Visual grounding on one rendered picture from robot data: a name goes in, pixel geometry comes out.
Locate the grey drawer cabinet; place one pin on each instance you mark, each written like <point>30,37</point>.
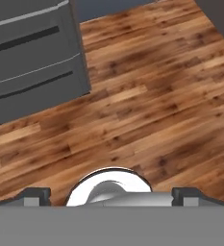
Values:
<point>36,64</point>

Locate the dark grey cabinet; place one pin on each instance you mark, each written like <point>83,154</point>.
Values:
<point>219,14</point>

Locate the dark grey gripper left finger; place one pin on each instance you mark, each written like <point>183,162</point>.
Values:
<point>36,194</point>

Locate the grey drawer front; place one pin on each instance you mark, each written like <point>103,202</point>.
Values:
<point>27,59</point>
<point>30,99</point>

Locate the white round domed object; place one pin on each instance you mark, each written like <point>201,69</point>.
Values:
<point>81,189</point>

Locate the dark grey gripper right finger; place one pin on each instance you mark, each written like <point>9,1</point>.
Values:
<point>187,194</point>

